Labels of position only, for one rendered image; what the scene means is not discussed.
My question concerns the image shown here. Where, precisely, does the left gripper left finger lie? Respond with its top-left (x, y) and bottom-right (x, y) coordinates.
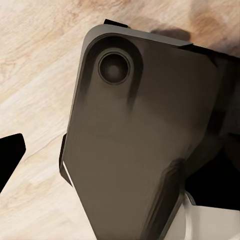
top-left (0, 133), bottom-right (26, 193)

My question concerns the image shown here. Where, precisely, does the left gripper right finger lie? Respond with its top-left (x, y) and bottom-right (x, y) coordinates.
top-left (224, 132), bottom-right (240, 173)

